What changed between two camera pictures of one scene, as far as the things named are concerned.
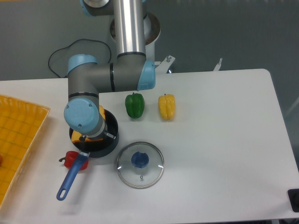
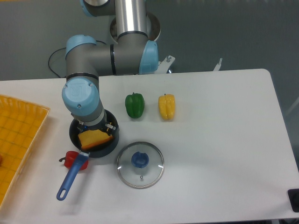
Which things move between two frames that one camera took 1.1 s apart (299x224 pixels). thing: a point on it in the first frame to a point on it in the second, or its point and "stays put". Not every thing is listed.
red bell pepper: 70,157 stays put
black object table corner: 293,195 stays put
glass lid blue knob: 140,165 stays put
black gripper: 104,135 to 104,125
